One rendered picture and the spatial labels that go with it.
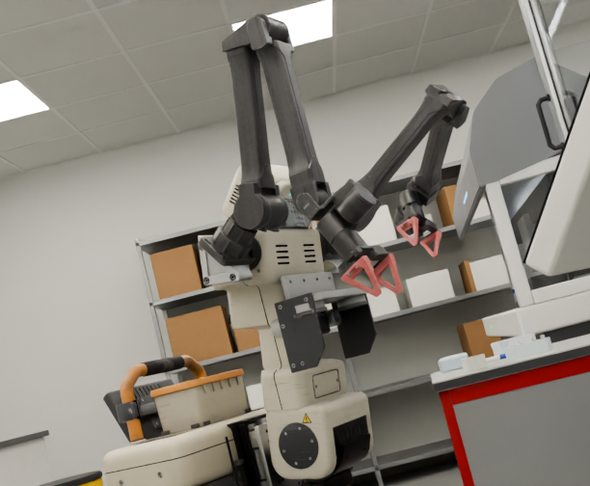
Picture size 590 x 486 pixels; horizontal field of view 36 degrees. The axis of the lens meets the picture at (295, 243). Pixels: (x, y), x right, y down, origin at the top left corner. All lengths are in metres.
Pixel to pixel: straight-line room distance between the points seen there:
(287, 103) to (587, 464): 1.36
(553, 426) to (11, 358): 4.97
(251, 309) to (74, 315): 4.76
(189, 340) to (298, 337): 4.21
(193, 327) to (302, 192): 4.39
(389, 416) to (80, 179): 2.87
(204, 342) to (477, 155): 3.26
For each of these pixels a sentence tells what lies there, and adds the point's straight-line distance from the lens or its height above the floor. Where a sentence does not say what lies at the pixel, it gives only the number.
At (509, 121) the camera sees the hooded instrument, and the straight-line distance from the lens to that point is 3.40.
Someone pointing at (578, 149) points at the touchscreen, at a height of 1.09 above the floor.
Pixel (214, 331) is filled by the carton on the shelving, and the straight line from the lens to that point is 6.17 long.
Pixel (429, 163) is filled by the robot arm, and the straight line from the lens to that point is 2.59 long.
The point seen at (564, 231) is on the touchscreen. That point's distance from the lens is 1.33.
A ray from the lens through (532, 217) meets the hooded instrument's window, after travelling 3.37.
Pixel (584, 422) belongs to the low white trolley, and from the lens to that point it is 2.66.
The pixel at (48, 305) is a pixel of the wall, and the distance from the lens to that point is 6.90.
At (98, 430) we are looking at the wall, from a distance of 6.79.
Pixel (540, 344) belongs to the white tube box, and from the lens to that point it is 2.74.
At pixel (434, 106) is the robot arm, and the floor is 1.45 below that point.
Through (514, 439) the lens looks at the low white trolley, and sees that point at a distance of 2.64.
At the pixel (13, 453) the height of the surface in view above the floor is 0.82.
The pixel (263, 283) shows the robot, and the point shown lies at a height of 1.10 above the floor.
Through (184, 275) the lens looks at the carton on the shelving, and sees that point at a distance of 6.22.
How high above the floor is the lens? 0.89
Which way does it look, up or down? 8 degrees up
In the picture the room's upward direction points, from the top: 14 degrees counter-clockwise
